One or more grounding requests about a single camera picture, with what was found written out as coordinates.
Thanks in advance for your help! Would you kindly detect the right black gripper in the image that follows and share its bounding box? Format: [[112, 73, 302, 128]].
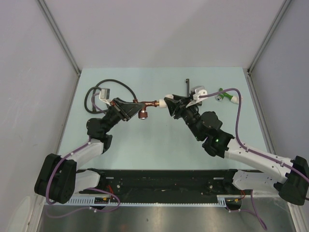
[[164, 96, 202, 141]]

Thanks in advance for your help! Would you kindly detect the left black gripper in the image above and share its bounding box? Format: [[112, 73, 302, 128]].
[[102, 98, 145, 134]]

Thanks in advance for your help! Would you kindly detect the white plastic elbow fitting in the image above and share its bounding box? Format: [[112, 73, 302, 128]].
[[159, 94, 174, 108]]

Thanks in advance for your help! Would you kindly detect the dark red brass faucet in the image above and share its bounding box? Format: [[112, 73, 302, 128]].
[[133, 99, 159, 120]]

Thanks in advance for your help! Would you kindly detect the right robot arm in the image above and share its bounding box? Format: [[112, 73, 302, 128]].
[[159, 95, 309, 205]]

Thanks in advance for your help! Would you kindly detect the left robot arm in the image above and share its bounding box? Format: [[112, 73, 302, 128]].
[[34, 98, 145, 204]]

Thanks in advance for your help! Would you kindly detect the green faucet with elbow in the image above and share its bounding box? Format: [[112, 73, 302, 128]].
[[215, 92, 239, 104]]

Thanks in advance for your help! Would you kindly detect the dark metal faucet spout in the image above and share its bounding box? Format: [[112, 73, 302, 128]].
[[185, 78, 191, 97]]

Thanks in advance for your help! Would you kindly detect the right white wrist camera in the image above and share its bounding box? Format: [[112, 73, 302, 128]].
[[186, 86, 208, 108]]

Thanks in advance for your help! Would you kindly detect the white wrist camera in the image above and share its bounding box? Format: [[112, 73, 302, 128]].
[[186, 86, 208, 108], [98, 88, 111, 104]]

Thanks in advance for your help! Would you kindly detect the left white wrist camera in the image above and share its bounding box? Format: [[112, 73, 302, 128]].
[[98, 88, 111, 104]]

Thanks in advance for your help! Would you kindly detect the grey flexible metal hose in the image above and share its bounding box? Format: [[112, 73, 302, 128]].
[[84, 79, 138, 114]]

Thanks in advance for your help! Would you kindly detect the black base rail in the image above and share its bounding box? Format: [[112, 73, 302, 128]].
[[49, 169, 282, 203]]

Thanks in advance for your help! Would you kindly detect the white slotted cable duct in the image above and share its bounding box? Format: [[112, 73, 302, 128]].
[[45, 194, 244, 207]]

